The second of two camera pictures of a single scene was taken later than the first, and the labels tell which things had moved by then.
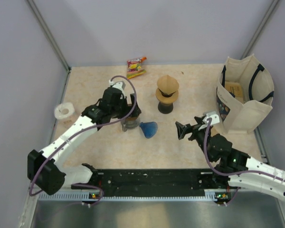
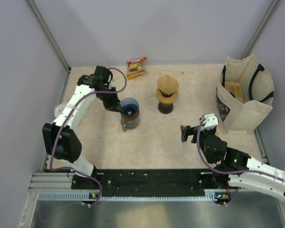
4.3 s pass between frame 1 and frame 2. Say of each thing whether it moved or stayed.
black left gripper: moved
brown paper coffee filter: stayed
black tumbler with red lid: stayed
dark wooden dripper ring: stayed
